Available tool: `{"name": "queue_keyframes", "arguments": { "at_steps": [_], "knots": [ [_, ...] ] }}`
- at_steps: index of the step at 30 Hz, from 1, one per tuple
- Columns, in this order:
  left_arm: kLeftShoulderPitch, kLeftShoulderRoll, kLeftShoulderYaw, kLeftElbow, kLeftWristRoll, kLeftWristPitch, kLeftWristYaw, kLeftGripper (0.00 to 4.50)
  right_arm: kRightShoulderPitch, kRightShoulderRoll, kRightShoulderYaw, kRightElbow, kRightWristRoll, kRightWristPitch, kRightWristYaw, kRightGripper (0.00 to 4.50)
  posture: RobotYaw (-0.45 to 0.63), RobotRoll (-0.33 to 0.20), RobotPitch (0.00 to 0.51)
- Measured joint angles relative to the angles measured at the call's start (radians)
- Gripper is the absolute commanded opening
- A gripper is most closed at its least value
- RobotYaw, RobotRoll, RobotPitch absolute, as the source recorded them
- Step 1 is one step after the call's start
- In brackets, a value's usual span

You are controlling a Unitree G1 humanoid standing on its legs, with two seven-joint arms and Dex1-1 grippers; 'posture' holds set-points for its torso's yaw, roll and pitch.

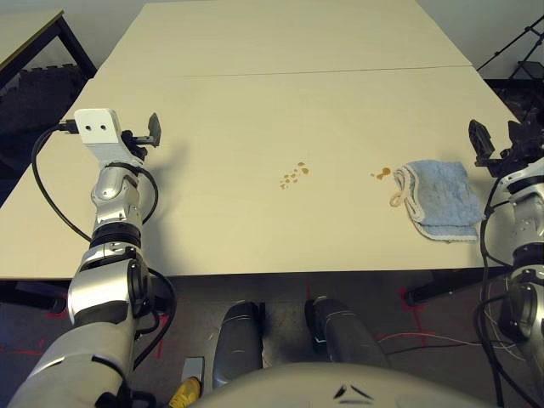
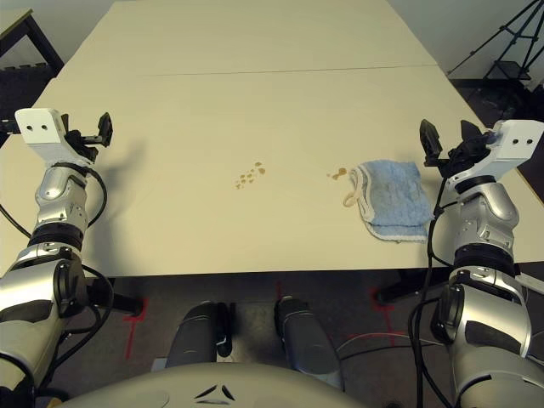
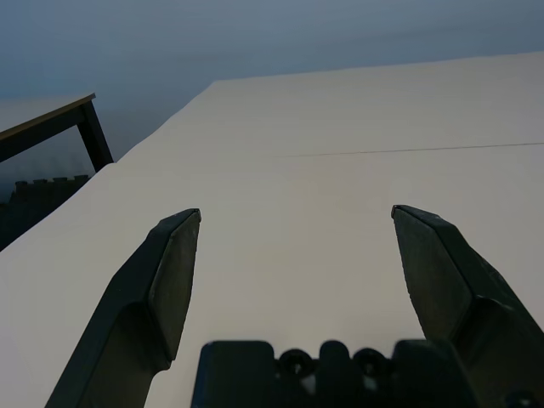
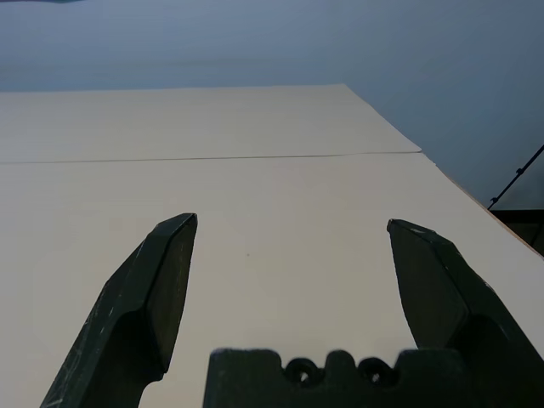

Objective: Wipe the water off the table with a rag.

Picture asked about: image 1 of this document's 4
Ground grey robot torso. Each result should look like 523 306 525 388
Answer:
190 360 496 408

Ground brown droplet cluster spill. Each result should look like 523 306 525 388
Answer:
278 160 311 191

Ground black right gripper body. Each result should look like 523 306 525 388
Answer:
474 136 544 178

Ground yellow-handled scraper tool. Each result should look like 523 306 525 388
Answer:
168 356 207 408

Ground grey right robot leg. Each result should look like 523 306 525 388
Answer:
304 294 393 371

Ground grey robot leg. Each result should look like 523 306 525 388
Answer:
211 300 267 390
304 294 393 371

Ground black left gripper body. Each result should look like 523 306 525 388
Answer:
121 130 151 161

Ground dark foam floor mat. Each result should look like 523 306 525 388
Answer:
0 65 88 139

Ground grey left robot leg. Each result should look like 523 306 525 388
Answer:
211 300 267 390

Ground white floor cables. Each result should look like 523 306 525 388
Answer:
377 292 522 356

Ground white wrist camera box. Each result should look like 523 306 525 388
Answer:
499 156 544 192
74 108 145 169

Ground light blue terry rag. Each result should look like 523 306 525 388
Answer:
388 159 486 244

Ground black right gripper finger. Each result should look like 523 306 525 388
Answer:
507 120 530 148
467 119 496 160

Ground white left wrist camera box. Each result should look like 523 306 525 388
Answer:
74 108 145 169

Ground black tripod stand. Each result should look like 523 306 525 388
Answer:
475 14 544 82

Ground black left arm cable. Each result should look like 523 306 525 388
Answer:
31 120 94 243

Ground black-framed side table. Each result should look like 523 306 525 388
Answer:
0 8 99 98

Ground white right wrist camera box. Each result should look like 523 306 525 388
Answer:
499 156 544 192

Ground black equipment pile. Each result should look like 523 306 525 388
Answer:
484 75 544 127

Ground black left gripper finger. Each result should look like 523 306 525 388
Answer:
146 111 163 148

